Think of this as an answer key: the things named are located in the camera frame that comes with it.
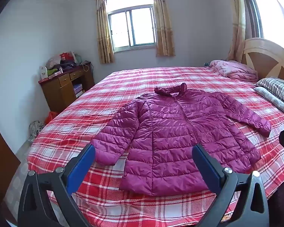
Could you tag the striped pillow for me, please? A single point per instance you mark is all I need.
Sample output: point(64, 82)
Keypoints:
point(277, 87)

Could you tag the white printed box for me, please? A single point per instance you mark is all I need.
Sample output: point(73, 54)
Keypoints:
point(43, 73)

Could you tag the pale pink clothes pile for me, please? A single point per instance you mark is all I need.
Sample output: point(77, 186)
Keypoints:
point(53, 61)

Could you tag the red paper bag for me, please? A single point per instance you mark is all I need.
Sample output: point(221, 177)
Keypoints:
point(67, 56)

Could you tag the large side window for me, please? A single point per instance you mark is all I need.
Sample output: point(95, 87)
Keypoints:
point(269, 16)

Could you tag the beige tied curtain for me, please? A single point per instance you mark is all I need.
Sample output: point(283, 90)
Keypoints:
point(237, 28)

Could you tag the bed with red plaid sheet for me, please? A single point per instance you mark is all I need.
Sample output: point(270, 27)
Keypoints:
point(132, 80)

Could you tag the brown wooden desk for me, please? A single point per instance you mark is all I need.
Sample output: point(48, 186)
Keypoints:
point(54, 92)

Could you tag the flat pink box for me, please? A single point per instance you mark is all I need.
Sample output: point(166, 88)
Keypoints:
point(55, 75)

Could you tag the grey patterned cloth bundle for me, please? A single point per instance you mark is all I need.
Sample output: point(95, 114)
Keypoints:
point(36, 128)

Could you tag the sliding window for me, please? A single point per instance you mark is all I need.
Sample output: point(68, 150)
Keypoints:
point(132, 26)

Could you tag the stacked boxes in desk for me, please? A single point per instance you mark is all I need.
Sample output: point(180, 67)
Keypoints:
point(78, 89)

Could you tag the green cloth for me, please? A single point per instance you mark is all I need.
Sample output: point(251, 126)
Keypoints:
point(52, 71)

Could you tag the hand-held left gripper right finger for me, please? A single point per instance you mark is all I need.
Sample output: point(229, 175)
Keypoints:
point(204, 167)

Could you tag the magenta puffer jacket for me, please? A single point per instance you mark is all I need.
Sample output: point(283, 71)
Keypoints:
point(170, 134)

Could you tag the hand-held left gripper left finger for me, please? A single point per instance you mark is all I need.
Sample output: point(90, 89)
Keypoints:
point(81, 163)

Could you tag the pale blue bag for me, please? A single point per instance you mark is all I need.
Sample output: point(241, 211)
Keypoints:
point(78, 58)

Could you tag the wooden headboard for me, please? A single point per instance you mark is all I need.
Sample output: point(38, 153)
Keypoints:
point(262, 52)

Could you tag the orange plastic bag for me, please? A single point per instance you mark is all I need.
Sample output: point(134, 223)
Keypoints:
point(51, 117)

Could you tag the beige patterned curtain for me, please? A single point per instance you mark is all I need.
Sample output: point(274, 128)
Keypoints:
point(163, 28)
point(103, 28)

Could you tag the grey floral pillow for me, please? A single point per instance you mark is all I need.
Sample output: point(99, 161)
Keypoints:
point(272, 99)

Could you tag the brown wooden panel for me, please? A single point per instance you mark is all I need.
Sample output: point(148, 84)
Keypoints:
point(2, 158)

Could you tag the pink folded quilt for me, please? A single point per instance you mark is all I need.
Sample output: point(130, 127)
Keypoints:
point(234, 69)

